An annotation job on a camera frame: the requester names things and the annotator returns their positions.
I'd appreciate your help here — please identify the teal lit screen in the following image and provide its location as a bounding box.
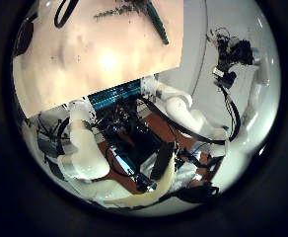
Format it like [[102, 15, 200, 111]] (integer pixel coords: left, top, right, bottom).
[[87, 78, 142, 112]]

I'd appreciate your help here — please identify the small black monitor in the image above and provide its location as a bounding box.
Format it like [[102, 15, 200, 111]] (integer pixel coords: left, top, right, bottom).
[[129, 125, 164, 166]]

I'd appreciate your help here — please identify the seated person in dark top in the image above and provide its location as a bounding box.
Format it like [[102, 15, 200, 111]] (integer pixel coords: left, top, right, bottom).
[[175, 183, 220, 204]]

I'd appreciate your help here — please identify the black cable loop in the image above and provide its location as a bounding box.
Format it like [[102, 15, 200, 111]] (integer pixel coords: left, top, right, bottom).
[[53, 0, 80, 30]]

